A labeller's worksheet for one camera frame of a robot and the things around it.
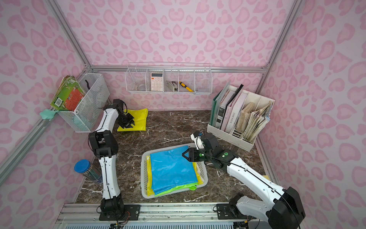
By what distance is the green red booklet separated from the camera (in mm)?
678

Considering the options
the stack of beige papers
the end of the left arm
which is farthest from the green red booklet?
the stack of beige papers

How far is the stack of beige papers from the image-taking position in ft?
2.75

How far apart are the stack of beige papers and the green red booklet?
0.96m
